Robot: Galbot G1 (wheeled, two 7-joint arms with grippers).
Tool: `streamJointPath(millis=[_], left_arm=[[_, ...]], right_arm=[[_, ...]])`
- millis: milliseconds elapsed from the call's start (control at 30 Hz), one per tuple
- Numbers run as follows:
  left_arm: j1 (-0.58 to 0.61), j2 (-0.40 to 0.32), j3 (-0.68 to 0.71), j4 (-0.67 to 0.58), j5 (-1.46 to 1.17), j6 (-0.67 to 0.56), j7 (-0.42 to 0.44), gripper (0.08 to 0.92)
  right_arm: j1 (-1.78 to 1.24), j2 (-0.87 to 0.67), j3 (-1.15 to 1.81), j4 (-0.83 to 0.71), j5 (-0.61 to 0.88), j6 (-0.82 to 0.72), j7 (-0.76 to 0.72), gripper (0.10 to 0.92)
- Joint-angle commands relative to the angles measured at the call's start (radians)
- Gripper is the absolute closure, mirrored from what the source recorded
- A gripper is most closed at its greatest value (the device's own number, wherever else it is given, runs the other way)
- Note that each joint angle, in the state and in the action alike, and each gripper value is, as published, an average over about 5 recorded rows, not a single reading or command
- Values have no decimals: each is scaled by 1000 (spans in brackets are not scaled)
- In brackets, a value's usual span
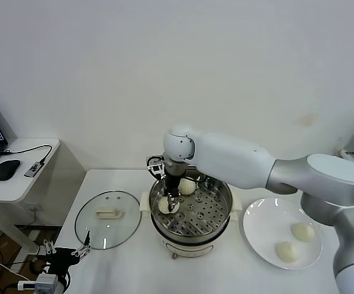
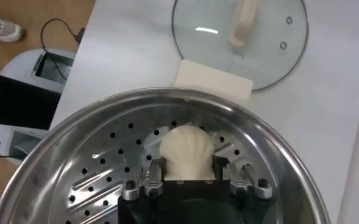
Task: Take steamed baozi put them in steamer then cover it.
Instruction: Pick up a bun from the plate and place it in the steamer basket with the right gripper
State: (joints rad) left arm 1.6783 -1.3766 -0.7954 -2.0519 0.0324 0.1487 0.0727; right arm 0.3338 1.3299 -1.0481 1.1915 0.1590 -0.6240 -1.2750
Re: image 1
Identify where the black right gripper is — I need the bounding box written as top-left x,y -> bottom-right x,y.
164,175 -> 181,212

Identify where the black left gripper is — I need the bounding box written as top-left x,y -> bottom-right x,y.
43,231 -> 91,276

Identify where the white steamed baozi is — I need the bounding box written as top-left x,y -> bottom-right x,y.
158,197 -> 180,214
274,241 -> 300,263
176,178 -> 196,196
292,222 -> 316,243

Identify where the stainless steel steamer basket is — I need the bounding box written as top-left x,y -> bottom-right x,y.
139,171 -> 243,244

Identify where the brown round floor object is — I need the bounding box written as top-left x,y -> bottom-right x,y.
29,260 -> 45,276

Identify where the black floor stand bar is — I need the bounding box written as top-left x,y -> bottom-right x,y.
13,224 -> 63,231

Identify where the round glass pot lid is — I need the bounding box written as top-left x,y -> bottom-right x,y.
74,191 -> 143,251

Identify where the cream electric cooker base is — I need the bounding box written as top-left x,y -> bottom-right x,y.
151,211 -> 233,261

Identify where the silver USB hub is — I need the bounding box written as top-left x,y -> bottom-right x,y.
24,162 -> 43,179

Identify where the black computer mouse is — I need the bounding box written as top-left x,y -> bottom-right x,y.
0,160 -> 21,181

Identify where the white round plate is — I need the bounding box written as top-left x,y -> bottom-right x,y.
242,198 -> 323,271

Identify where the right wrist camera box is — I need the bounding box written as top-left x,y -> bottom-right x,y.
146,155 -> 165,178

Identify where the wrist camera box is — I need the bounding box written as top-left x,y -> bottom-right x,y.
146,155 -> 165,178
17,274 -> 58,292

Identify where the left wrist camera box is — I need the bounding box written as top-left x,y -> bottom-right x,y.
17,274 -> 58,292

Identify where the black USB hub cable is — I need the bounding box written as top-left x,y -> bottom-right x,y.
1,145 -> 53,168

